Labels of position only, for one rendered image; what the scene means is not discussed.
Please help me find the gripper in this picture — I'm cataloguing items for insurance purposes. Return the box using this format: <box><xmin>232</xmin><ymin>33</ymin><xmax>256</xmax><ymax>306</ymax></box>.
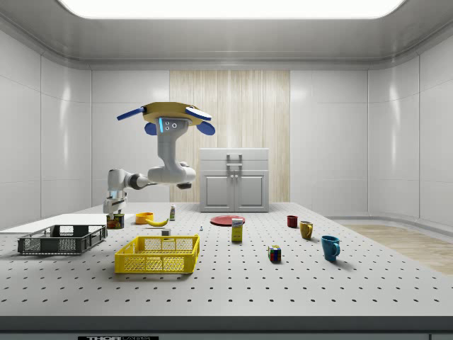
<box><xmin>103</xmin><ymin>195</ymin><xmax>127</xmax><ymax>217</ymax></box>

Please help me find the flat-sided can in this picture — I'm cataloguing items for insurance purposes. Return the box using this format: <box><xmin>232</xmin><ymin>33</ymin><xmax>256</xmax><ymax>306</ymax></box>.
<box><xmin>106</xmin><ymin>212</ymin><xmax>125</xmax><ymax>230</ymax></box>

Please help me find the dark grey basket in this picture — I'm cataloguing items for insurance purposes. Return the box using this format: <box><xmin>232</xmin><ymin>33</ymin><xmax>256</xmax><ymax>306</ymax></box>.
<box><xmin>17</xmin><ymin>224</ymin><xmax>108</xmax><ymax>256</ymax></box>

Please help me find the yellow basket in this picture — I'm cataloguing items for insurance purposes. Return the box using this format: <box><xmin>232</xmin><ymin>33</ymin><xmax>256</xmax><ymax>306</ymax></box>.
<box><xmin>114</xmin><ymin>234</ymin><xmax>201</xmax><ymax>275</ymax></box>

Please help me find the red plate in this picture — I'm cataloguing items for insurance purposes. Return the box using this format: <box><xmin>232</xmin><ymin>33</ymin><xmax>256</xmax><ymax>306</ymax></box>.
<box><xmin>210</xmin><ymin>215</ymin><xmax>246</xmax><ymax>227</ymax></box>

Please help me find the white cabinet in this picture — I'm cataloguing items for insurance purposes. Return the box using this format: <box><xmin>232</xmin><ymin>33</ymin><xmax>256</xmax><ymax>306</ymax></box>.
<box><xmin>198</xmin><ymin>147</ymin><xmax>270</xmax><ymax>213</ymax></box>

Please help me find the yellow box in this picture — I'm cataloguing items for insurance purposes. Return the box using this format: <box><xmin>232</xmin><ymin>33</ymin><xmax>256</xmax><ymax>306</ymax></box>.
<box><xmin>231</xmin><ymin>217</ymin><xmax>244</xmax><ymax>243</ymax></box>

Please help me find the blue mug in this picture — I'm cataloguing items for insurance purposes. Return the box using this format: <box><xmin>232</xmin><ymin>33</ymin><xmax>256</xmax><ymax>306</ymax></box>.
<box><xmin>321</xmin><ymin>235</ymin><xmax>341</xmax><ymax>263</ymax></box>

